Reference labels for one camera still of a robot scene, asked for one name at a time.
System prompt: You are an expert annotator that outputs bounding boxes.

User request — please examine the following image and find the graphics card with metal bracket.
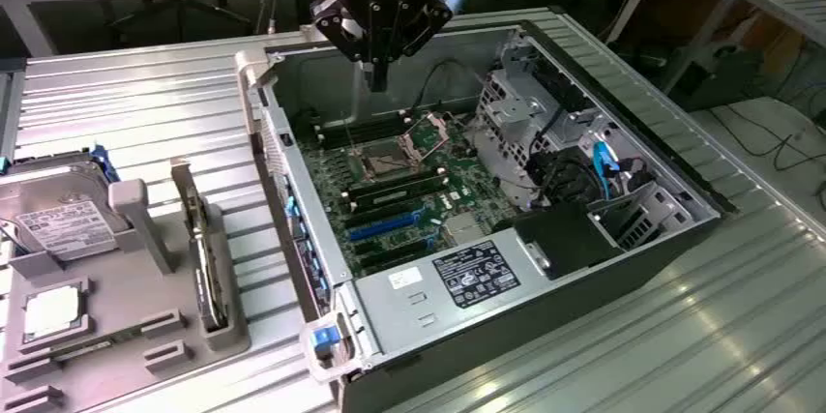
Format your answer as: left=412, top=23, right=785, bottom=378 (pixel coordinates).
left=168, top=157, right=231, bottom=331

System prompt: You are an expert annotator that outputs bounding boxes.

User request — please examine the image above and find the open metal socket cover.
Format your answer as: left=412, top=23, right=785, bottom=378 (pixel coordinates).
left=398, top=112, right=454, bottom=154

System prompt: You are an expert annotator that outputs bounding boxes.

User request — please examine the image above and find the black tripod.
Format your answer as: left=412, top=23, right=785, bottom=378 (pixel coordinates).
left=104, top=0, right=255, bottom=45

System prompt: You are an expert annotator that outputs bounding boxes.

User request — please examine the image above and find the metal drive cage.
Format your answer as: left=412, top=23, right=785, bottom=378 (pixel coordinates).
left=473, top=67, right=565, bottom=202

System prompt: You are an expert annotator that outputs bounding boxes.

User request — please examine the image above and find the CPU socket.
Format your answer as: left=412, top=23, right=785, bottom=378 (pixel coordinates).
left=358, top=141, right=414, bottom=181

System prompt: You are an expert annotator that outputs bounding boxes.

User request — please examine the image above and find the green motherboard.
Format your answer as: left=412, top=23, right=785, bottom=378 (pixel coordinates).
left=299, top=110, right=518, bottom=279

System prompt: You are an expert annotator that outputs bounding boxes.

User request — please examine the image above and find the installed green RAM stick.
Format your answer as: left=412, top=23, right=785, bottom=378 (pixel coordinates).
left=351, top=176, right=449, bottom=207

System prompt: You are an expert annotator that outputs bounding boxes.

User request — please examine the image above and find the silver chipset heat sink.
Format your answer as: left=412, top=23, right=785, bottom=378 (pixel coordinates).
left=443, top=216, right=491, bottom=246

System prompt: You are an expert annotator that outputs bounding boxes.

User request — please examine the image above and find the black box device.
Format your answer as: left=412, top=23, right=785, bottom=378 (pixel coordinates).
left=662, top=42, right=767, bottom=113

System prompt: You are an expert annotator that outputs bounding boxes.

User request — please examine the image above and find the black plastic air shroud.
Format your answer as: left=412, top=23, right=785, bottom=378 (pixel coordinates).
left=511, top=201, right=626, bottom=282

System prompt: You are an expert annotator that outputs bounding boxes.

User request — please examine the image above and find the metal disk bay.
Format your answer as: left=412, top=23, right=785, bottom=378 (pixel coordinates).
left=589, top=179, right=697, bottom=251

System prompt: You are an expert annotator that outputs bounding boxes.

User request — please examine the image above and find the metal slat side table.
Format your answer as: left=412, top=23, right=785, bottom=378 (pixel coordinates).
left=699, top=0, right=826, bottom=95

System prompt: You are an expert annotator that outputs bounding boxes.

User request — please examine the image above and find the silver hard disk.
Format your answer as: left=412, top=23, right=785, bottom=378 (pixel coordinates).
left=0, top=151, right=126, bottom=263

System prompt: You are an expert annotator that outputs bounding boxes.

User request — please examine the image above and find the grey power supply unit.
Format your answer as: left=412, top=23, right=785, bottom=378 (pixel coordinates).
left=350, top=237, right=565, bottom=357

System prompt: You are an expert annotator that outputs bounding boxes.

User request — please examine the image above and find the blue case latch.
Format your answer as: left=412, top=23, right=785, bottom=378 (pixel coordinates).
left=307, top=327, right=342, bottom=352

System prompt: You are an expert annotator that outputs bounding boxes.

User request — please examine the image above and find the grey parts rack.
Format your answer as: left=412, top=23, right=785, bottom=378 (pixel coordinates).
left=0, top=178, right=254, bottom=413

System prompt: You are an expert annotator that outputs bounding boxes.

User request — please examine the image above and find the open black PC case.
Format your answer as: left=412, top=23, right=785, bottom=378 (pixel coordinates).
left=232, top=6, right=741, bottom=413

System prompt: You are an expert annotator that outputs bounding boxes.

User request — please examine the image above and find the silver CPU chip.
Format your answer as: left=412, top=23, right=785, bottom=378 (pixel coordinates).
left=20, top=285, right=87, bottom=338

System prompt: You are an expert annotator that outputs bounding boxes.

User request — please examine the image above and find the loose green RAM stick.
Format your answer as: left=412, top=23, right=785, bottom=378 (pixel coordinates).
left=50, top=334, right=119, bottom=362

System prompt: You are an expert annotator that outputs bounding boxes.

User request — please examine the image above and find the black looped wire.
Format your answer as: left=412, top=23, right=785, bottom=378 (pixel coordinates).
left=414, top=59, right=478, bottom=113

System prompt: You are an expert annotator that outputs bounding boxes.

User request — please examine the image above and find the black wire bundle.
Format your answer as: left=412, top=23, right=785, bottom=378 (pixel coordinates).
left=525, top=145, right=603, bottom=207

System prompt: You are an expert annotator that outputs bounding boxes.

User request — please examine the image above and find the blue wire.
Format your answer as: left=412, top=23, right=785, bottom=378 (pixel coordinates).
left=589, top=139, right=622, bottom=202

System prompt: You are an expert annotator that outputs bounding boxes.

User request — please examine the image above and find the blue disk carrier bracket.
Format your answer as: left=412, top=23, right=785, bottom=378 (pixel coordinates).
left=88, top=143, right=123, bottom=188

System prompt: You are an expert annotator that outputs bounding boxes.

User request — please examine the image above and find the black floor cable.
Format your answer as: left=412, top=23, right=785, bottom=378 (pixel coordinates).
left=707, top=102, right=826, bottom=168

